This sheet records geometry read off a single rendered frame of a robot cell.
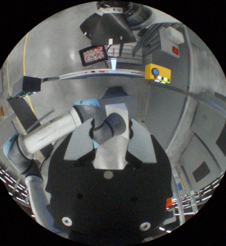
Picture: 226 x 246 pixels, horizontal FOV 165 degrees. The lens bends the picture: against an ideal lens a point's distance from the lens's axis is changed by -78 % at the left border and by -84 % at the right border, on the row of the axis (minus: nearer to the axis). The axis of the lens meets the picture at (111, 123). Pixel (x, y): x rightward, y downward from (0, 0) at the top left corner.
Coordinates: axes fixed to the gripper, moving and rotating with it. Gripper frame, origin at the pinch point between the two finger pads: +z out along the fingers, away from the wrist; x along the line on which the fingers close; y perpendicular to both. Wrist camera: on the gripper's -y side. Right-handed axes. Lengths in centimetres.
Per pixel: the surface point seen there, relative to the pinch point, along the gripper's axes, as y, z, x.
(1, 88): -135, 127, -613
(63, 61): -61, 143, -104
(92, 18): -57, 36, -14
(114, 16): -43.5, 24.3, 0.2
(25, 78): -19, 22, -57
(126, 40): -26.2, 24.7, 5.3
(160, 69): -17.3, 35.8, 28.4
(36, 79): -17, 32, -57
